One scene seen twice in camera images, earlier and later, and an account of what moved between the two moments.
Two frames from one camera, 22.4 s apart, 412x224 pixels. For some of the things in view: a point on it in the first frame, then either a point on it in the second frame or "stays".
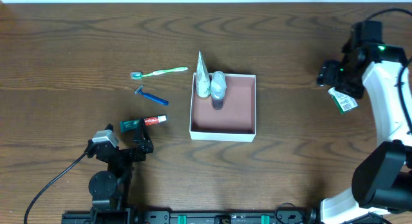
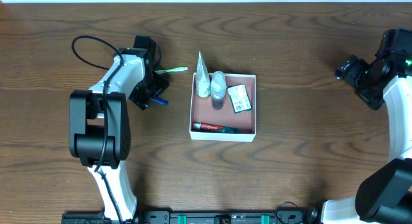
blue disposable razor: x=152 y=97 stays
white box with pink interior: x=236 y=121 stays
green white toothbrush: x=138 y=75 stays
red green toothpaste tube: x=129 y=125 to x=197 y=126
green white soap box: x=344 y=101 to x=240 y=98
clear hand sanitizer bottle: x=218 y=89 stays
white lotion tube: x=203 y=82 stays
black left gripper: x=125 y=153 to x=155 y=89
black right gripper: x=345 y=89 to x=355 y=80
